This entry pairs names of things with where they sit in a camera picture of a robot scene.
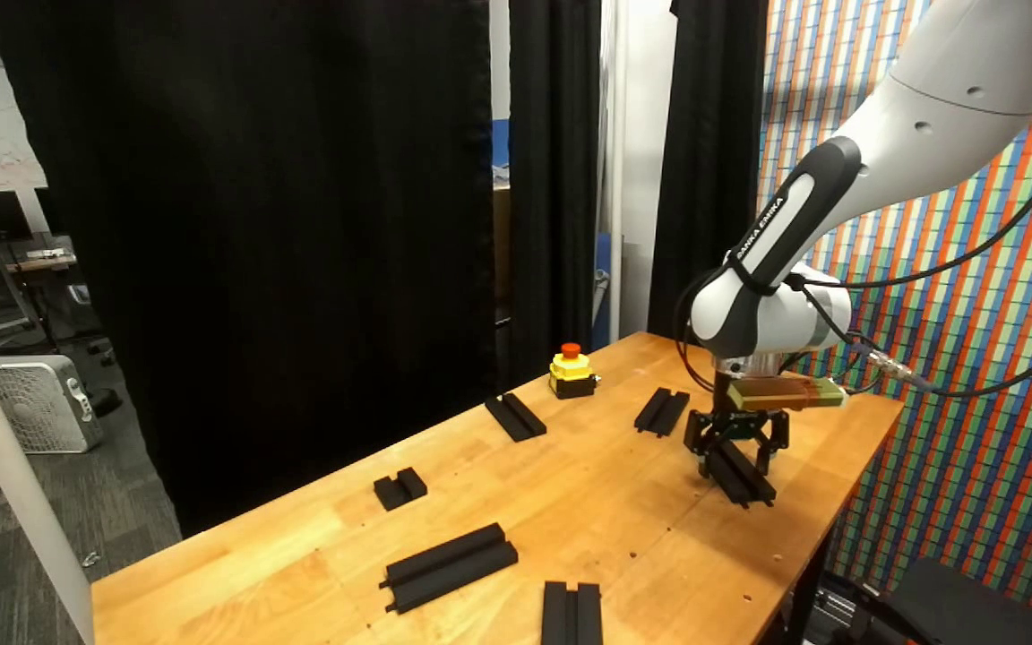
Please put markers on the black curtain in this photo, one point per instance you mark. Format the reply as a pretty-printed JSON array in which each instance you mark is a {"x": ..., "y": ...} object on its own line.
[
  {"x": 243, "y": 236},
  {"x": 552, "y": 179},
  {"x": 706, "y": 95}
]

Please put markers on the black equipment case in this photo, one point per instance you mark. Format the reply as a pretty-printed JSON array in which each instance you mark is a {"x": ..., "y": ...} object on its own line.
[{"x": 982, "y": 609}]

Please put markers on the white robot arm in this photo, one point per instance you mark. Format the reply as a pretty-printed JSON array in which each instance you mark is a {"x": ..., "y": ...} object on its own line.
[{"x": 969, "y": 83}]

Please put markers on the colourful checkered wall panel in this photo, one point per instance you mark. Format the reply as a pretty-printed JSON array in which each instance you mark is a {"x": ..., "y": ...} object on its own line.
[{"x": 1019, "y": 479}]

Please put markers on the small black track piece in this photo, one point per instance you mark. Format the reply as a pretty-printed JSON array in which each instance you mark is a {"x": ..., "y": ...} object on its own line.
[{"x": 399, "y": 487}]

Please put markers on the white computer case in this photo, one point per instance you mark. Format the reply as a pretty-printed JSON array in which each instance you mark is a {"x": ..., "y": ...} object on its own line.
[{"x": 52, "y": 407}]

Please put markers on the long black track piece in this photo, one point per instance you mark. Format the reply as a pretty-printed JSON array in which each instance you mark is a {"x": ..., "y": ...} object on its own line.
[{"x": 570, "y": 614}]

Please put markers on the white frame pole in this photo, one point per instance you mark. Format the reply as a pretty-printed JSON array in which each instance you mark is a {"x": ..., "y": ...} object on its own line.
[{"x": 17, "y": 479}]

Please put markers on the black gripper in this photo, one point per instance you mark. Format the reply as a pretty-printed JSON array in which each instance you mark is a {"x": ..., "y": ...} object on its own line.
[{"x": 739, "y": 421}]

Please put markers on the black box white label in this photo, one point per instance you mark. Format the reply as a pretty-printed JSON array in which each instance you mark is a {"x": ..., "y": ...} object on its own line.
[{"x": 844, "y": 622}]

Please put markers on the medium black track piece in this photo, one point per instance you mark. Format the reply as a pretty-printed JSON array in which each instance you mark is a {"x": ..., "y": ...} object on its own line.
[
  {"x": 739, "y": 480},
  {"x": 660, "y": 414},
  {"x": 518, "y": 415},
  {"x": 450, "y": 568}
]

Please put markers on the dark desk device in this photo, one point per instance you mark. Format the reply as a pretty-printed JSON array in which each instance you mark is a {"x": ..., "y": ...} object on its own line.
[{"x": 45, "y": 253}]

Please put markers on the yellow emergency stop button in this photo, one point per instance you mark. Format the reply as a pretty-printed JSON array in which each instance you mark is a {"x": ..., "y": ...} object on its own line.
[{"x": 570, "y": 376}]

